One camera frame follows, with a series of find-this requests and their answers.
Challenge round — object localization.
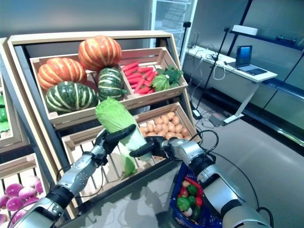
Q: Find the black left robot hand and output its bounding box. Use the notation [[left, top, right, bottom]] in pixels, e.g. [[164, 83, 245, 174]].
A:
[[94, 124, 137, 157]]

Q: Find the blue plastic shopping basket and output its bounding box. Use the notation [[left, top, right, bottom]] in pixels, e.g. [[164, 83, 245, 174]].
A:
[[170, 161, 224, 228]]

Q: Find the slatted wooden crate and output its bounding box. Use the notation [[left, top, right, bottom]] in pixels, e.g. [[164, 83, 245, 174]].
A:
[[61, 128, 174, 190]]

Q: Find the wooden pumpkin crate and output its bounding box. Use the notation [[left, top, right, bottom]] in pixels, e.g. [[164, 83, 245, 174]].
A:
[[29, 52, 135, 130]]

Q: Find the large green striped pumpkin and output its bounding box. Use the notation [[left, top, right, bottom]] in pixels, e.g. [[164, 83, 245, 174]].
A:
[[45, 81, 99, 114]]

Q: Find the small green striped pumpkin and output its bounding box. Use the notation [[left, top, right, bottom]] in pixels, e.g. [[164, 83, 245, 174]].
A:
[[97, 67, 128, 102]]

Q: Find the wooden carrot crate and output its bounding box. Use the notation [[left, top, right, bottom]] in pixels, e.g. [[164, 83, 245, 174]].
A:
[[118, 47, 189, 106]]

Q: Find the purple white turnip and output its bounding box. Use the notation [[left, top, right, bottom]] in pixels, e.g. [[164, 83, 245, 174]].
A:
[[25, 175, 40, 188], [0, 194, 10, 209], [5, 183, 24, 198], [18, 187, 38, 200], [34, 180, 44, 194], [10, 209, 27, 225], [6, 196, 24, 211], [22, 197, 38, 209]]

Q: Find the round green cabbage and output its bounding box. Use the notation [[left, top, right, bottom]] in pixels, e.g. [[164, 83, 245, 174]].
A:
[[151, 74, 171, 92]]

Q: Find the orange striped pumpkin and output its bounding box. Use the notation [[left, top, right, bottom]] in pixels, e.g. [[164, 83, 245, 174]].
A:
[[37, 57, 87, 92], [77, 35, 123, 71]]

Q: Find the wooden potato crate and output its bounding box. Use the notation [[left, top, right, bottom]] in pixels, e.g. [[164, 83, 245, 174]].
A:
[[133, 101, 202, 144]]

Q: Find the wooden pepper crate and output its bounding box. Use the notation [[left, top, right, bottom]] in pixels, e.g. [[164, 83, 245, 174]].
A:
[[0, 78, 30, 149]]

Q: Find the wooden turnip crate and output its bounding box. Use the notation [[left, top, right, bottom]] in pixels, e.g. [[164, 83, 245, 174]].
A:
[[0, 153, 49, 228]]

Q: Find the wooden vegetable display stand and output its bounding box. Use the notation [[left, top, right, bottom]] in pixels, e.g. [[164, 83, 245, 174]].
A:
[[7, 30, 202, 220], [0, 38, 49, 228]]

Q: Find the long red chili pepper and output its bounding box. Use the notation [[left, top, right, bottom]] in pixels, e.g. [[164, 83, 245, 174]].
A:
[[184, 177, 202, 190]]

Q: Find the leafy green bunch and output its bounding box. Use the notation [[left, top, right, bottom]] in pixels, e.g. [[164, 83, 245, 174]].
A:
[[156, 65, 184, 88]]

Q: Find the dark grey floor pad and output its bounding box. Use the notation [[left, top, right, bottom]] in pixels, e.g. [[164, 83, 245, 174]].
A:
[[208, 114, 223, 127]]

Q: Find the dark green bell pepper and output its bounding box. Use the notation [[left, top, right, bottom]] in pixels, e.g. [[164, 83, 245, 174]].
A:
[[191, 206, 201, 220]]

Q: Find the black stand pole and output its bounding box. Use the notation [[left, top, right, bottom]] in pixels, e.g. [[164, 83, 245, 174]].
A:
[[196, 26, 231, 110]]

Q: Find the white desk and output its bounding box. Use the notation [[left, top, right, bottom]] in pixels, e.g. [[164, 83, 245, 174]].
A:
[[184, 46, 278, 124]]

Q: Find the white glass door fridge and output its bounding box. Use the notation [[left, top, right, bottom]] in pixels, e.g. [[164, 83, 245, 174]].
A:
[[149, 0, 198, 49]]

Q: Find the open silver laptop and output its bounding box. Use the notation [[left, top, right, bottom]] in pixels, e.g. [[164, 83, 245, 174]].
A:
[[235, 45, 268, 76]]

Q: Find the white flat box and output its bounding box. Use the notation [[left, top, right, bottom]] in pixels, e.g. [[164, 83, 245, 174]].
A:
[[231, 24, 258, 36]]

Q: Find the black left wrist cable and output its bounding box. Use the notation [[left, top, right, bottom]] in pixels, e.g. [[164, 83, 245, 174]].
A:
[[56, 163, 105, 200]]

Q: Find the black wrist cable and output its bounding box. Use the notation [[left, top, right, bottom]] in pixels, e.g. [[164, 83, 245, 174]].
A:
[[56, 163, 105, 200], [189, 129, 219, 164]]

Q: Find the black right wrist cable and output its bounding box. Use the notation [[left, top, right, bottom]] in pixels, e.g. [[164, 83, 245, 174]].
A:
[[189, 129, 219, 164]]

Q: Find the white desk cable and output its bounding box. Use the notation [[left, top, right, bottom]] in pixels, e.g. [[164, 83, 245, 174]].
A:
[[212, 60, 227, 81]]

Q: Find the black floor cable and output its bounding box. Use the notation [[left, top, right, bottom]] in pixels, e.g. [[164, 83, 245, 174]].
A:
[[211, 152, 260, 211]]

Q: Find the black camera tripod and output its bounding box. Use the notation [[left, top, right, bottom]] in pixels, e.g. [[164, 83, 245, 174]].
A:
[[179, 21, 192, 61]]

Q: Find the blue wall shelf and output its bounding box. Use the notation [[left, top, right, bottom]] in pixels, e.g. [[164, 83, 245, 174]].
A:
[[262, 78, 304, 102], [229, 29, 304, 51]]

